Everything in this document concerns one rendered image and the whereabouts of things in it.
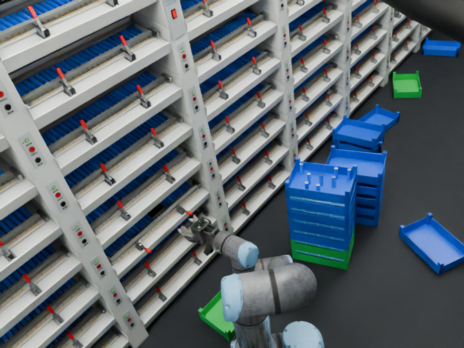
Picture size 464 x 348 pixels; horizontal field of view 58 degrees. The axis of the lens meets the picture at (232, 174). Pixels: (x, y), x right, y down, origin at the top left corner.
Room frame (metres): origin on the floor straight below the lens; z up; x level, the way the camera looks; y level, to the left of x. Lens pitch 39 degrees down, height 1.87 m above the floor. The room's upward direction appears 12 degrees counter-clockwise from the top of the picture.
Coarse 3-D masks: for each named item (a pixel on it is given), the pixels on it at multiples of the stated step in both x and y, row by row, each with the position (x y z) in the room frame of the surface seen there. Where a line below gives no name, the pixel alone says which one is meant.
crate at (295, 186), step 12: (312, 168) 1.61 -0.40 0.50; (324, 168) 1.58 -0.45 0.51; (288, 180) 1.49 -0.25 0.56; (300, 180) 1.56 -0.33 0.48; (312, 180) 1.54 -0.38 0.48; (324, 180) 1.53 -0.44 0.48; (336, 180) 1.51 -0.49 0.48; (348, 180) 1.49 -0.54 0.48; (288, 192) 1.48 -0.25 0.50; (300, 192) 1.45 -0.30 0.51; (312, 192) 1.42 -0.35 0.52; (324, 192) 1.39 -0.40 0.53; (336, 192) 1.43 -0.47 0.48; (348, 192) 1.34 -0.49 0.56; (348, 204) 1.34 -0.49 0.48
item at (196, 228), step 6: (198, 222) 1.22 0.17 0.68; (204, 222) 1.21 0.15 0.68; (210, 222) 1.22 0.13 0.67; (192, 228) 1.20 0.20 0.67; (198, 228) 1.19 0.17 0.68; (204, 228) 1.19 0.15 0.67; (210, 228) 1.17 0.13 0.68; (216, 228) 1.17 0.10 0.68; (198, 234) 1.18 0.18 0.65; (204, 234) 1.18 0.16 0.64; (210, 234) 1.16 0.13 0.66; (216, 234) 1.17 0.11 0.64; (204, 240) 1.18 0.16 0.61; (210, 240) 1.16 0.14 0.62
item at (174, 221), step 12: (192, 180) 1.69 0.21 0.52; (204, 192) 1.61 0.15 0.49; (192, 204) 1.54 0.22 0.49; (156, 216) 1.49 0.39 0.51; (168, 216) 1.48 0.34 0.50; (180, 216) 1.48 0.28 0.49; (144, 228) 1.42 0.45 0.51; (156, 228) 1.42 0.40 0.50; (168, 228) 1.42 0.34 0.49; (144, 240) 1.36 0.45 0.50; (156, 240) 1.36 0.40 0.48; (132, 252) 1.30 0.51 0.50; (144, 252) 1.31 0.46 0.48; (120, 264) 1.25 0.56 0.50; (132, 264) 1.26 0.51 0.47; (120, 276) 1.21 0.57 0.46
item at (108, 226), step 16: (160, 160) 1.61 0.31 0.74; (176, 160) 1.60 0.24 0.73; (192, 160) 1.62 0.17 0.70; (144, 176) 1.52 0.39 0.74; (160, 176) 1.53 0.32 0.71; (176, 176) 1.53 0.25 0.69; (128, 192) 1.44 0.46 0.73; (144, 192) 1.45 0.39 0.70; (160, 192) 1.44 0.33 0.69; (96, 208) 1.36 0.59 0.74; (112, 208) 1.35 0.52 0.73; (128, 208) 1.36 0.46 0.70; (144, 208) 1.36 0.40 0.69; (96, 224) 1.28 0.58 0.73; (112, 224) 1.29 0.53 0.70; (128, 224) 1.30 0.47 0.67; (112, 240) 1.24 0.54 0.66
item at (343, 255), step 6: (354, 228) 1.49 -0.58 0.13; (294, 240) 1.48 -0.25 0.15; (294, 246) 1.48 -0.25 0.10; (300, 246) 1.46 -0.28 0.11; (306, 246) 1.44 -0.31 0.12; (312, 246) 1.43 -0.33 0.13; (312, 252) 1.43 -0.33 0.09; (318, 252) 1.41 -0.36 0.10; (324, 252) 1.40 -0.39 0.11; (330, 252) 1.38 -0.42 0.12; (336, 252) 1.36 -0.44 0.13; (342, 252) 1.35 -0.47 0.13; (348, 252) 1.34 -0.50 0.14; (342, 258) 1.35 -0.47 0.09
